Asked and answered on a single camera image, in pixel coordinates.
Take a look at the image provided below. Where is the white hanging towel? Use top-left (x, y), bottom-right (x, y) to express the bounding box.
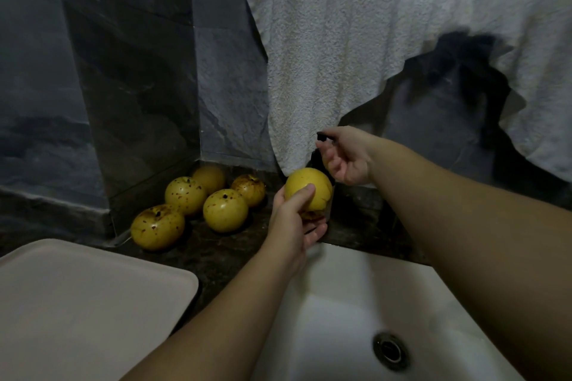
top-left (238, 0), bottom-right (572, 183)

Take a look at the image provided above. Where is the person's left forearm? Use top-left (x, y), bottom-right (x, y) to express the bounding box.
top-left (120, 251), bottom-right (300, 381)

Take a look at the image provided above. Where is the person's right forearm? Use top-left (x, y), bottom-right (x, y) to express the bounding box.
top-left (366, 135), bottom-right (572, 381)

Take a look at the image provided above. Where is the spotted yellow apple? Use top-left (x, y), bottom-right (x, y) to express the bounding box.
top-left (284, 167), bottom-right (334, 217)

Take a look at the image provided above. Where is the person's right hand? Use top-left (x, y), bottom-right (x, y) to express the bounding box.
top-left (315, 125), bottom-right (381, 187)

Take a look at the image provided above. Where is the person's left hand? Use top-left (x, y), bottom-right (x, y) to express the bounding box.
top-left (261, 183), bottom-right (330, 276)

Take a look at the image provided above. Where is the group of yellow apples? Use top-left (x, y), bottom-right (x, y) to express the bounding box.
top-left (130, 164), bottom-right (268, 252)

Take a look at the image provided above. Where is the beige plastic tray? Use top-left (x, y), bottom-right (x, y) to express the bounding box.
top-left (0, 238), bottom-right (200, 381)

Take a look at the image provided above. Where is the white sink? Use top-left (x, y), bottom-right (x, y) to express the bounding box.
top-left (250, 242), bottom-right (529, 381)

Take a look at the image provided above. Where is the metal sink drain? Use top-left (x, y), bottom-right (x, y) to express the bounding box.
top-left (372, 332), bottom-right (412, 372)

